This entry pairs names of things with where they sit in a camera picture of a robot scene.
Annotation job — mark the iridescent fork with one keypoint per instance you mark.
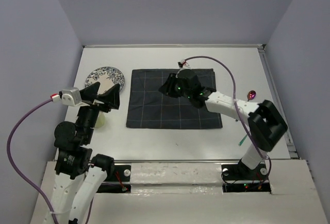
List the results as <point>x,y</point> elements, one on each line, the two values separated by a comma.
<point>242,140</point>

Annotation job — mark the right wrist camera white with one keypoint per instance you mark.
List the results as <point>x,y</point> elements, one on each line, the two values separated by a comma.
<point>183,65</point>

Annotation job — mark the pale yellow mug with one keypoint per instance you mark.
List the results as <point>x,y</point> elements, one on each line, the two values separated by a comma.
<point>100,120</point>

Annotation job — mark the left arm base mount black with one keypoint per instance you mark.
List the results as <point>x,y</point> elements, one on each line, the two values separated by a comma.
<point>118,182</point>

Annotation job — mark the dark grey checked cloth placemat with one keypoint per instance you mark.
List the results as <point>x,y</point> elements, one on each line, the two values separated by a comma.
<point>150,109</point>

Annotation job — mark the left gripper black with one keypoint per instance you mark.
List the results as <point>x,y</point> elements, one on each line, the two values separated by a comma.
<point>111,97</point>

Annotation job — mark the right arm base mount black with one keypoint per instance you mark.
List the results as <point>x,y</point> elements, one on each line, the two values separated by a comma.
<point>245,181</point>

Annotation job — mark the iridescent spoon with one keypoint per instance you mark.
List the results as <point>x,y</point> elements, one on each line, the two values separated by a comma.
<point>251,95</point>

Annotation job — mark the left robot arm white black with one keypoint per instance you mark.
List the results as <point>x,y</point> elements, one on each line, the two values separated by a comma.
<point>79,174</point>

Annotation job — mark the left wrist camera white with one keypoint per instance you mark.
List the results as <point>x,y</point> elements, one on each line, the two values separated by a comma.
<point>69,97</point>

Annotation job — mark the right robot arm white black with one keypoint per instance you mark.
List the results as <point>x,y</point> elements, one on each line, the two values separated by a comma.
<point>262,121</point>

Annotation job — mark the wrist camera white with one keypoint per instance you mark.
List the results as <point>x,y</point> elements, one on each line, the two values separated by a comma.
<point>69,97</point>
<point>183,65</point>

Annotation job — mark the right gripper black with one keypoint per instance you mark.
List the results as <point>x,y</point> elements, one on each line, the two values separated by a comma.
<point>167,87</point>

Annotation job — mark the blue floral ceramic plate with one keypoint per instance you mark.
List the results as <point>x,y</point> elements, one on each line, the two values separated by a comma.
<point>107,76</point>

